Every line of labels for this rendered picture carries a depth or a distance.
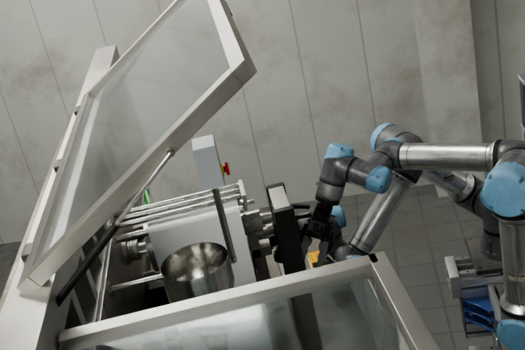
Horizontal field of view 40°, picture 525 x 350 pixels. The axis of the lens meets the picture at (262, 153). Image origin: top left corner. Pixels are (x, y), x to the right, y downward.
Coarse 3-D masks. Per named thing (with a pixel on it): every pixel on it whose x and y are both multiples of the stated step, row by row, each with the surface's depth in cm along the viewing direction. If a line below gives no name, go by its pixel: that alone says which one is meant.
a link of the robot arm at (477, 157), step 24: (384, 144) 204; (408, 144) 199; (432, 144) 195; (456, 144) 191; (480, 144) 187; (504, 144) 182; (408, 168) 199; (432, 168) 194; (456, 168) 190; (480, 168) 186
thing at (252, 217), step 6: (252, 210) 194; (258, 210) 194; (246, 216) 193; (252, 216) 192; (258, 216) 192; (246, 222) 192; (252, 222) 192; (258, 222) 192; (246, 228) 193; (252, 228) 192; (258, 228) 193; (246, 234) 194
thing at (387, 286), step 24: (336, 264) 119; (360, 264) 118; (384, 264) 117; (240, 288) 119; (264, 288) 117; (288, 288) 117; (384, 288) 111; (144, 312) 118; (168, 312) 116; (192, 312) 117; (408, 312) 104; (72, 336) 116; (96, 336) 116; (408, 336) 100; (432, 336) 98
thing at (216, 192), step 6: (216, 192) 157; (216, 198) 157; (216, 204) 158; (222, 204) 158; (222, 210) 159; (222, 216) 159; (222, 222) 160; (222, 228) 161; (228, 228) 161; (228, 234) 161; (228, 240) 162; (228, 246) 162; (228, 252) 163; (234, 252) 164; (234, 258) 164
